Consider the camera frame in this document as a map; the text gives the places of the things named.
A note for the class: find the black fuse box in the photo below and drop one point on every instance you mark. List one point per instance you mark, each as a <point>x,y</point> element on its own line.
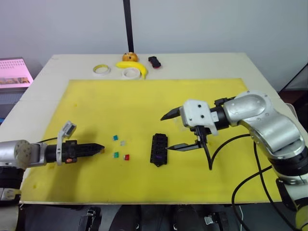
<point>158,150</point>

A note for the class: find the pink screen monitor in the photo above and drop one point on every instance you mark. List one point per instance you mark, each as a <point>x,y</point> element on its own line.
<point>13,72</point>

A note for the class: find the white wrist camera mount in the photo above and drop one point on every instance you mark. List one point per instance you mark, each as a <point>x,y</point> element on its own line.
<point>195,113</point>
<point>63,131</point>

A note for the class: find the blue small fuse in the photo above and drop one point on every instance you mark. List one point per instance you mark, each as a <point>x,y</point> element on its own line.
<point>116,137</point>

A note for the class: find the yellow banana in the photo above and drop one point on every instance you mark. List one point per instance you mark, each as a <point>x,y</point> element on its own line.
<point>138,66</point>

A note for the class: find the black upright pole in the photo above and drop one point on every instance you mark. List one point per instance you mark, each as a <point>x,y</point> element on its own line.
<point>128,26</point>

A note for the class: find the yellow foam mat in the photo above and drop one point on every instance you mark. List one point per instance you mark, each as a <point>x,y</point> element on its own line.
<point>134,115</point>

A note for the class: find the red small fuse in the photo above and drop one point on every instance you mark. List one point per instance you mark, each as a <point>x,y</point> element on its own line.
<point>126,157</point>

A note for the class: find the black and red device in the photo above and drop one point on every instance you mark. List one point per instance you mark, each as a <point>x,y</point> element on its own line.
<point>154,62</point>

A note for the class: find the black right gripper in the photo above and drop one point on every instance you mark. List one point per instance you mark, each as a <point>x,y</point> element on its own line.
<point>201,136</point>

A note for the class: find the white tape roll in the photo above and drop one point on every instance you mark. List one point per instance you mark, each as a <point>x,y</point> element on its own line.
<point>101,70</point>
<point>130,74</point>

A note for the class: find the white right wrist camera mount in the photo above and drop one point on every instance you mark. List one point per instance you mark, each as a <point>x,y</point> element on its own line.
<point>195,113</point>

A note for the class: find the green small fuse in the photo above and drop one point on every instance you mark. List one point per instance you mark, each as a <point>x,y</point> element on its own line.
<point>116,155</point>

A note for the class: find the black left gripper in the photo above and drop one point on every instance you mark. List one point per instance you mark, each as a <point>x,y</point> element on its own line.
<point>71,151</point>

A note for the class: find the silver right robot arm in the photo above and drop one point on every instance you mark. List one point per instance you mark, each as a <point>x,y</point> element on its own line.
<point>264,120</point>

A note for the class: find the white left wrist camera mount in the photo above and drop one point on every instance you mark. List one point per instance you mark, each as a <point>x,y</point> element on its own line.
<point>63,131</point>

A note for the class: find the clear small fuse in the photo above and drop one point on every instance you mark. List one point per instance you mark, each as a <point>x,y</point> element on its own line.
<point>123,143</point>

